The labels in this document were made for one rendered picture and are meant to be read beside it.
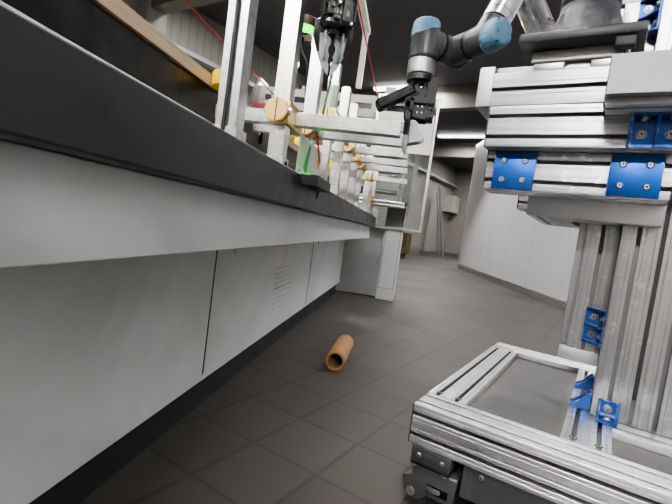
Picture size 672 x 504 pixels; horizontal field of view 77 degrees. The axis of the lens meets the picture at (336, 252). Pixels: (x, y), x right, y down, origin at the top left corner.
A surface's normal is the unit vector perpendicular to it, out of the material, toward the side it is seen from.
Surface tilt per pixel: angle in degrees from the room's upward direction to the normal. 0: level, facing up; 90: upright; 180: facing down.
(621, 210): 90
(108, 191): 90
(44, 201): 90
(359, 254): 90
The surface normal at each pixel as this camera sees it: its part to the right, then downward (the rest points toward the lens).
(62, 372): 0.98, 0.15
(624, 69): -0.54, -0.02
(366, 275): -0.16, 0.04
